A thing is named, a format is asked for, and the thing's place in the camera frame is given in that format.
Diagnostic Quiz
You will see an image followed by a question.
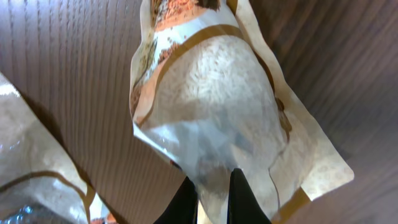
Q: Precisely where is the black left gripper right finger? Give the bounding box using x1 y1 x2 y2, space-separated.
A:
227 168 271 224

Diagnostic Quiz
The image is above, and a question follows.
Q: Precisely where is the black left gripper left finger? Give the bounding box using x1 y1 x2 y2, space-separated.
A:
154 177 198 224

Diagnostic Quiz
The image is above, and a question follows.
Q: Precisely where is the beige snack pouch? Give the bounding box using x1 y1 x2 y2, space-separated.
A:
130 0 354 223
1 76 117 224

